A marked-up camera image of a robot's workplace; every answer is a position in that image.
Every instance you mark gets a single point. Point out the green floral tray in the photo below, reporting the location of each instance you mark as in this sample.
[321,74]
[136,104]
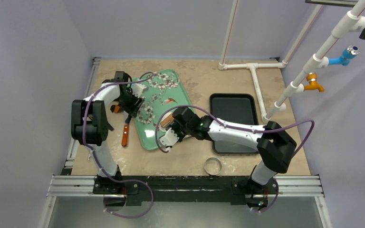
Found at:
[164,90]

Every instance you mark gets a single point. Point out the orange black hex key set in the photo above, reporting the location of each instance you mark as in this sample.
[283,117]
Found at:
[115,108]

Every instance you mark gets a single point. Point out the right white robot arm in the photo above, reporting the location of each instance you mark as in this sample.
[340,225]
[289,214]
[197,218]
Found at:
[275,146]

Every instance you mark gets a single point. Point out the orange faucet tap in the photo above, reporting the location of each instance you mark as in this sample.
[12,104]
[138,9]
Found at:
[313,83]

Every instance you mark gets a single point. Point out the aluminium frame rail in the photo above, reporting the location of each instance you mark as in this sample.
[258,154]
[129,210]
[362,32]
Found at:
[76,129]

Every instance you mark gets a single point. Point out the wooden rolling pin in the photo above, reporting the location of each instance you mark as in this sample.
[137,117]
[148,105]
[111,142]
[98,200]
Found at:
[166,119]

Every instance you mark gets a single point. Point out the black baking tray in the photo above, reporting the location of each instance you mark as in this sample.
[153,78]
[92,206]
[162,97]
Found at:
[236,108]

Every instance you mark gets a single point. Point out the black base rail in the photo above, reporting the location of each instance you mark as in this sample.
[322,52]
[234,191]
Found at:
[216,189]

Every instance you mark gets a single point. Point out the blue faucet tap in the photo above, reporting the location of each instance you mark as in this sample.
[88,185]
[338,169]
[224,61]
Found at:
[347,55]

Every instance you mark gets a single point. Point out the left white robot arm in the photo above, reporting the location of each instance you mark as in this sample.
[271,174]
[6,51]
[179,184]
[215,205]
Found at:
[90,126]

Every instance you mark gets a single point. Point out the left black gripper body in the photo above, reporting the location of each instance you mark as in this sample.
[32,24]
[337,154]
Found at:
[129,103]

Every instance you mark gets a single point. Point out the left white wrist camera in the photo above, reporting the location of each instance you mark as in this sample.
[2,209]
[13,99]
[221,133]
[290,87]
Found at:
[138,89]

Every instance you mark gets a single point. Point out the white dough ball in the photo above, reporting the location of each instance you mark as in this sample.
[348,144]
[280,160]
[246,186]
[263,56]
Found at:
[158,128]

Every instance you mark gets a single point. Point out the white pvc pipe frame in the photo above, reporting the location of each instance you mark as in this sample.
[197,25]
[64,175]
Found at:
[322,36]

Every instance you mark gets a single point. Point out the metal scraper wooden handle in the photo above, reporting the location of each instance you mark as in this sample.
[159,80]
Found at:
[125,135]

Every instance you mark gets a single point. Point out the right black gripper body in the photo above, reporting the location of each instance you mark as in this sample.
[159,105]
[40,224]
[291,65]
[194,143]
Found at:
[176,122]

